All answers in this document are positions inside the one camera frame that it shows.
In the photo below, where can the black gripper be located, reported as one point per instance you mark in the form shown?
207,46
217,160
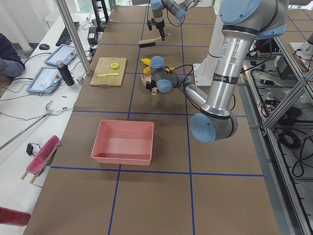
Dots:
149,86
160,26

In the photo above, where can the beige plastic dustpan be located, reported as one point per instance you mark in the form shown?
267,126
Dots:
144,79

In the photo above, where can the beige hand brush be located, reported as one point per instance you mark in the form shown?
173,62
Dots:
152,42

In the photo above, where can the yellow toy corn cob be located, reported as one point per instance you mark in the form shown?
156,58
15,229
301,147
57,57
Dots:
146,61

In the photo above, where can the brown toy potato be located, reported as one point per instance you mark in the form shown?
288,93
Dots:
147,71

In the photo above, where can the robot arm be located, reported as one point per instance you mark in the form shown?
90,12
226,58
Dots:
244,21
177,10

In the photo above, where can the pink plastic bin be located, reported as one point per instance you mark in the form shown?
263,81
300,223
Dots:
124,142

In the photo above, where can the yellow plastic toy knife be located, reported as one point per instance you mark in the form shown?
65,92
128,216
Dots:
107,74

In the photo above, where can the yellow toy lemon slice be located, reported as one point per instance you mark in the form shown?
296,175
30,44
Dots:
114,66

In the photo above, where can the bamboo cutting board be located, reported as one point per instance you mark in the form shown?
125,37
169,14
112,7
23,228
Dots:
109,72

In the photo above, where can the black water bottle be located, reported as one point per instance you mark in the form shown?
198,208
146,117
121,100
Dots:
64,71

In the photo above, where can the blue teach pendant far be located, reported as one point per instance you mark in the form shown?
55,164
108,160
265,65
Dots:
64,53

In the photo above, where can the blue teach pendant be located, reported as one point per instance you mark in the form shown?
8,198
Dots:
46,81
64,53

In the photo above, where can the black keyboard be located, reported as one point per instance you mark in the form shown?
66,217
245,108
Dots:
64,38

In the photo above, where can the blue teach pendant near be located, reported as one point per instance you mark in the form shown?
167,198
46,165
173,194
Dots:
46,81

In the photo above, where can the metal reacher grabber tool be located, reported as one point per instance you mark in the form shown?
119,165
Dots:
48,112

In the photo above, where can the black computer mouse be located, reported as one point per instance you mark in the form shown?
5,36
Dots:
44,47

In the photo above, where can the seated person dark sleeve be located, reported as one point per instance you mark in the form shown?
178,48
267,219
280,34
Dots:
11,65

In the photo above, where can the red cylinder bottle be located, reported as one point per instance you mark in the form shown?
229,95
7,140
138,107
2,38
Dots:
14,217

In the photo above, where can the aluminium frame post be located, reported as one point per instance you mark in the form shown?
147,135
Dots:
68,21

